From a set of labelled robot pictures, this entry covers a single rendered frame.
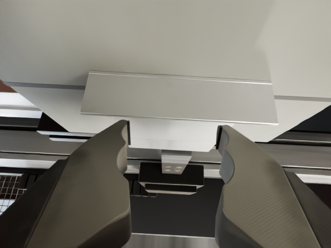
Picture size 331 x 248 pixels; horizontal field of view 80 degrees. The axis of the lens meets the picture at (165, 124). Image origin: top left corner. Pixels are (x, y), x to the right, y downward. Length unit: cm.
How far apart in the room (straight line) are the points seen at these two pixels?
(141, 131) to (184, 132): 4
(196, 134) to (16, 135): 45
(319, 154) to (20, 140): 65
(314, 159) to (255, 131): 38
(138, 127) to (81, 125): 5
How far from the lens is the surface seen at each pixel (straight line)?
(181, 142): 19
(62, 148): 49
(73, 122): 17
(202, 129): 15
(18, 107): 27
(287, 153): 51
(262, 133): 18
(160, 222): 69
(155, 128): 15
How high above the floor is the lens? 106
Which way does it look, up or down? 22 degrees down
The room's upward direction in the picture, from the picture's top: 177 degrees counter-clockwise
